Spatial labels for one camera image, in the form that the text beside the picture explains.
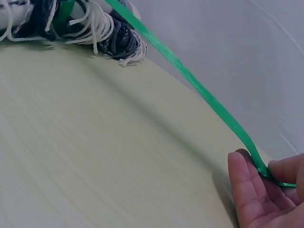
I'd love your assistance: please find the person's right hand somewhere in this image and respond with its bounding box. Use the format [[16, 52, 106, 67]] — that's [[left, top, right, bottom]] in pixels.
[[227, 148, 304, 228]]

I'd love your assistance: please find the green satin ribbon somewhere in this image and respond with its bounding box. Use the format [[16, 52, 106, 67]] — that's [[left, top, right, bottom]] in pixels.
[[52, 0, 297, 189]]

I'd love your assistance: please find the rolled white and grey fringed textile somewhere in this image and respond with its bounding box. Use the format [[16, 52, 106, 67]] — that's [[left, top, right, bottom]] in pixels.
[[0, 0, 148, 68]]

